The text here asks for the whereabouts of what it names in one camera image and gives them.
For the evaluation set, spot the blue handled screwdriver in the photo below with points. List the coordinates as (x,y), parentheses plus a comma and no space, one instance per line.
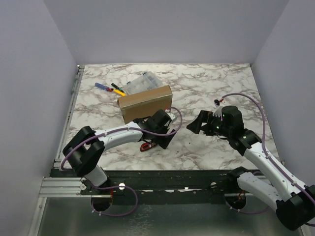
(103,87)

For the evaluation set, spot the yellow handled screwdriver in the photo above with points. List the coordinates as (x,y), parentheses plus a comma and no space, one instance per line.
(118,92)

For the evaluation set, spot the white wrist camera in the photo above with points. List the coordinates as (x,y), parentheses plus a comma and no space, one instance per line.
(218,110)
(171,115)

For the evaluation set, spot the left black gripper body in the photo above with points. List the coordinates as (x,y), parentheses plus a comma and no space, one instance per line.
(165,130)

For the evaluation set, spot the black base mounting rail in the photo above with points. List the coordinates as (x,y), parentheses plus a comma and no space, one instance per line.
(166,187)

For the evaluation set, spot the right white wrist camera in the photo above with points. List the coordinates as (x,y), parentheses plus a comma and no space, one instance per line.
(218,110)

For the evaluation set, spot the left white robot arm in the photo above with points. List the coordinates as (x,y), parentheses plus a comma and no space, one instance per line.
(84,150)

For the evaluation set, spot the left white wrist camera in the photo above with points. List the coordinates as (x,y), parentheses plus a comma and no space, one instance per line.
(171,115)

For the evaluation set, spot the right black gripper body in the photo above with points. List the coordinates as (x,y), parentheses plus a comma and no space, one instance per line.
(207,123)

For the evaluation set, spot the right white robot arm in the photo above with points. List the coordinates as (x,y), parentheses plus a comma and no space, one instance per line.
(290,198)

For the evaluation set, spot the clear plastic organizer box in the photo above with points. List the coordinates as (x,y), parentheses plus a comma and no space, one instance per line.
(147,81)

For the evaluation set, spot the brown cardboard express box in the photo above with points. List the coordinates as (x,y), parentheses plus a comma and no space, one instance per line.
(145,104)

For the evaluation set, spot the red black utility knife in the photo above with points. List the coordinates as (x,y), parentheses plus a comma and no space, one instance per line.
(147,146)

